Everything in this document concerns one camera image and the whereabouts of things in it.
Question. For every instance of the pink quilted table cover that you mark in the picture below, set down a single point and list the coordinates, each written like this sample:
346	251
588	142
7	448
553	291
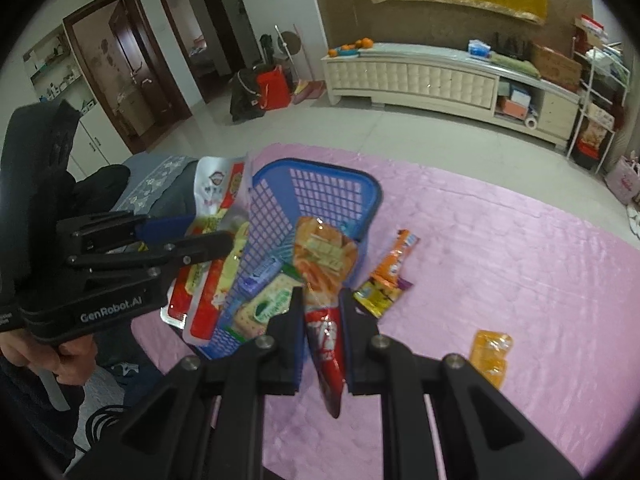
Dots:
488	258

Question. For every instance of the red noodle snack pouch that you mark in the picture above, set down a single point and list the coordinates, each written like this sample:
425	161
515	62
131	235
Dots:
324	257

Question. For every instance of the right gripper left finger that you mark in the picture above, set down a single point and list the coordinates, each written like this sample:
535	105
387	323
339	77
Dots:
205	420

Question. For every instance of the oranges on blue plate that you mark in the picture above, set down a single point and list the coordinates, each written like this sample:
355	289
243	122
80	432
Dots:
351	49

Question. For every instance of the light blue snack packet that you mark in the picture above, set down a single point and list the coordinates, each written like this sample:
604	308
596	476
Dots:
250	285

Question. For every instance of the silver red snack pouch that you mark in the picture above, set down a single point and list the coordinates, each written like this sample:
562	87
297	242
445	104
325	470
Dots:
197	295

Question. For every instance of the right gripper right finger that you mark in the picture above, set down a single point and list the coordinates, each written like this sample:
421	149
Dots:
441	419

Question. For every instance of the grey patterned chair cover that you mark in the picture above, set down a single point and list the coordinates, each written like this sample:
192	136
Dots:
159	185

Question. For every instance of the green cracker packet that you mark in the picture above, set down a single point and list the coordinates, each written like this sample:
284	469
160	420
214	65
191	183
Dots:
252	318

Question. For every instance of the brown wooden door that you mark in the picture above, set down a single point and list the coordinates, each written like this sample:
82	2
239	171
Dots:
140	70

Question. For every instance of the cream TV cabinet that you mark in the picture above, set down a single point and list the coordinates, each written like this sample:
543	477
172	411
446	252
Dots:
453	82

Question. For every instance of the yellow snack pouch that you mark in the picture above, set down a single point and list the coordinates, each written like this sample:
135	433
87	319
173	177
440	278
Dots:
488	355

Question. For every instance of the blue tissue pack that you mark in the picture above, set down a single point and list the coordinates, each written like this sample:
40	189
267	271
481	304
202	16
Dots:
479	49

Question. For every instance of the pink white tote bag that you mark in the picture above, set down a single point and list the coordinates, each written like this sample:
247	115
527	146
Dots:
623	179

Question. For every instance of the brown cardboard box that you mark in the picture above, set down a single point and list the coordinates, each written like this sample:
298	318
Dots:
556	68

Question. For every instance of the red shopping bag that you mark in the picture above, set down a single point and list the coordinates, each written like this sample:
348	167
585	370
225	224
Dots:
274	91

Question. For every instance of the black bag on floor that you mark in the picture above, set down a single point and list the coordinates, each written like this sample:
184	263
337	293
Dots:
245	96

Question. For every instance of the person's left hand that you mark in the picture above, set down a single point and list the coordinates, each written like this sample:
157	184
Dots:
72	364

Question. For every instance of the purple yellow chip packet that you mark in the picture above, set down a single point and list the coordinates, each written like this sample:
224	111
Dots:
377	297

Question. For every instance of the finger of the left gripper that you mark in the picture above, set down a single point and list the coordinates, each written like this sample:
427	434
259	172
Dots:
191	249
154	231

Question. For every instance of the blue plastic basket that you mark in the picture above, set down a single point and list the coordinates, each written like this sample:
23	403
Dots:
283	192

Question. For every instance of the orange sausage snack packet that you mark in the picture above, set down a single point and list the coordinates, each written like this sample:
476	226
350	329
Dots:
388	270

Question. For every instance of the white metal shelf rack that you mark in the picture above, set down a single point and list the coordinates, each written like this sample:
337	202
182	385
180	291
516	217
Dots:
604	85

